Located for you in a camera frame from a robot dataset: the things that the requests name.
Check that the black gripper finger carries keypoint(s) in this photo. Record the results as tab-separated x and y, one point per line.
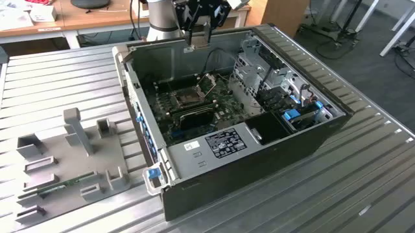
191	36
208	36

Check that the silver CPU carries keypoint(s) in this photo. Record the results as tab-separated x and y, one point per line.
199	46

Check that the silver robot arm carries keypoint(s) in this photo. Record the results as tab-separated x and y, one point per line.
161	21

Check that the CPU socket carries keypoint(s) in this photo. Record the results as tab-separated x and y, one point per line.
184	98

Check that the silver drive cage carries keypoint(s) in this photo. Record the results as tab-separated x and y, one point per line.
249	72

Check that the wooden cabinet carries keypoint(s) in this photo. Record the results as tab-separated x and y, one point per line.
284	14

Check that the green motherboard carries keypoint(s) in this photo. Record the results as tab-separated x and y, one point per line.
227	104

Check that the wooden desk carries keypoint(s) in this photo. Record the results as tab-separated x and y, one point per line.
97	19

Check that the black round object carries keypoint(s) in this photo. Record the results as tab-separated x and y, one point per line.
88	3

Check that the black graphics card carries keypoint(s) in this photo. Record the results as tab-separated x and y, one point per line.
193	120

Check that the blue drive latch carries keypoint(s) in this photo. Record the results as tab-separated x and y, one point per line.
292	99

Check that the blue expansion latch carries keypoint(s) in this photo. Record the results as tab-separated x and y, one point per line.
138	119

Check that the hard disk in blue carrier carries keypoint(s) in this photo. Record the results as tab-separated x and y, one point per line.
291	114

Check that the black wheeled stand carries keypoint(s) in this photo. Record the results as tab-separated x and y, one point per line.
348	18

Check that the black power supply label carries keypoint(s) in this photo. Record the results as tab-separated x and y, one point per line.
224	143

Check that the white square sticker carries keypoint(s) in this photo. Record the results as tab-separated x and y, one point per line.
191	146

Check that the white cardboard box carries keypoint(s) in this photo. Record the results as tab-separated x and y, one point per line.
42	13

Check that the red item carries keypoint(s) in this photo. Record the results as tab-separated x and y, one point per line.
38	2

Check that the white table leg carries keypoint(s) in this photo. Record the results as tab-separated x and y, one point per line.
365	17

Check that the grey power supply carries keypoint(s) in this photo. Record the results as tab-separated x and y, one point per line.
188	160

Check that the white paper stack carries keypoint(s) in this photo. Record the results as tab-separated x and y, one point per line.
12	19

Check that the blue case latch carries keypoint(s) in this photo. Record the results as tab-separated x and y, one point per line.
152	174

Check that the dark grey PC case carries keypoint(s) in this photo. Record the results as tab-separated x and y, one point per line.
227	184

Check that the grey parts rack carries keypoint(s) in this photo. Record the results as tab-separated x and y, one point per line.
64	167

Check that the green RAM stick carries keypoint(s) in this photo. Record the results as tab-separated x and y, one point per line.
57	186

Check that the white tape piece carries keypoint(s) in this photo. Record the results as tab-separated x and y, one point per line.
364	210

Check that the white case wall sticker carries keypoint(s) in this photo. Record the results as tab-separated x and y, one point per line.
187	50

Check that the white table frame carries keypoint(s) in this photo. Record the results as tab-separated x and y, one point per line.
396	40

